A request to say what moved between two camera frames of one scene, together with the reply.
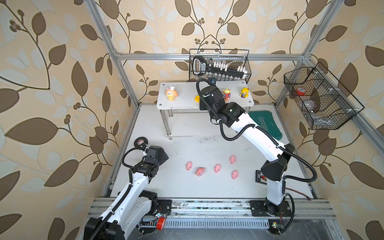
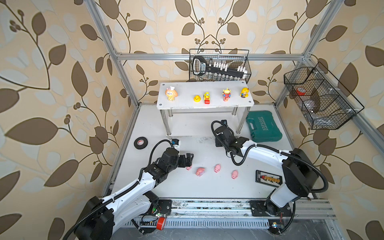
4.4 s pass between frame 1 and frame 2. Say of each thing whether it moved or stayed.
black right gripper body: moved
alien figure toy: stayed
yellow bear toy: stayed
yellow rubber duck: stayed
